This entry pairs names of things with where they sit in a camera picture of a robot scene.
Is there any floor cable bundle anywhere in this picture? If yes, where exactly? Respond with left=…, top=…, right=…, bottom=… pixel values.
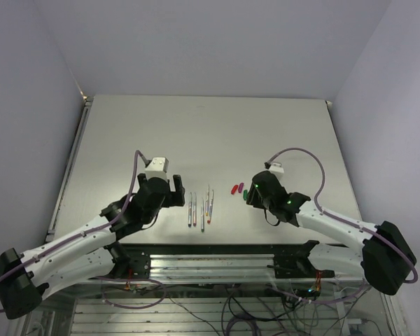
left=101, top=276, right=372, bottom=336

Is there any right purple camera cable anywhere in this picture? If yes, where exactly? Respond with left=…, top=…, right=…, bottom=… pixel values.
left=265, top=148, right=419, bottom=283

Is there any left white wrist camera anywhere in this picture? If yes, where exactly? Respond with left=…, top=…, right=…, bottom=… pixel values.
left=144, top=157, right=169, bottom=181

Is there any red pen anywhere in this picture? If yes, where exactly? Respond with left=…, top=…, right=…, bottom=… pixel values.
left=207, top=190, right=214, bottom=224

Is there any green pen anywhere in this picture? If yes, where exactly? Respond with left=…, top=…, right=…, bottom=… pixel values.
left=200, top=198, right=206, bottom=233

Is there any blue pen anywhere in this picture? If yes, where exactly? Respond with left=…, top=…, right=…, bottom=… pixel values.
left=188, top=192, right=193, bottom=228

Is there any yellow pen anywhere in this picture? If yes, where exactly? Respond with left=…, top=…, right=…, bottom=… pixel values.
left=204, top=184, right=210, bottom=216

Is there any red pen cap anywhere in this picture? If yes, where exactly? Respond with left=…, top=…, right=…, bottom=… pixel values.
left=230, top=185, right=239, bottom=195

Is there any aluminium frame rail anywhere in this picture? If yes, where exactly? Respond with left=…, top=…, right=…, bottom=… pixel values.
left=24, top=255, right=386, bottom=284

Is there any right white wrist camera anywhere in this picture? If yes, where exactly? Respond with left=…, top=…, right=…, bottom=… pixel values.
left=265, top=162, right=284, bottom=181

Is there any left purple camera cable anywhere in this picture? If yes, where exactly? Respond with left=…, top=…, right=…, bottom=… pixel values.
left=0, top=150, right=151, bottom=313

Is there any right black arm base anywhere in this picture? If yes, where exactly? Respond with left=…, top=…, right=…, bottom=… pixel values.
left=267, top=240, right=335, bottom=279

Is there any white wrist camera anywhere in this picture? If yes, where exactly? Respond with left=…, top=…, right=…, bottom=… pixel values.
left=265, top=162, right=284, bottom=181
left=144, top=157, right=169, bottom=181

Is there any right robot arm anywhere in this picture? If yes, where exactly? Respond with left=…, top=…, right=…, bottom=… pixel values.
left=246, top=171, right=417, bottom=295

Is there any purple camera cable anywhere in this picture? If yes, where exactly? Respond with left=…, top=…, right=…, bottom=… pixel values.
left=265, top=148, right=419, bottom=283
left=0, top=150, right=151, bottom=313

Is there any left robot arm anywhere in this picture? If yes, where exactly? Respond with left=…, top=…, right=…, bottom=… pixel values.
left=0, top=174, right=186, bottom=320

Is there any purple pen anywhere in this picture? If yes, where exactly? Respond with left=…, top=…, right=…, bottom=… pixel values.
left=192, top=192, right=197, bottom=227

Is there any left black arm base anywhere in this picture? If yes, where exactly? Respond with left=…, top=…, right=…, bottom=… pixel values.
left=104, top=242, right=151, bottom=279

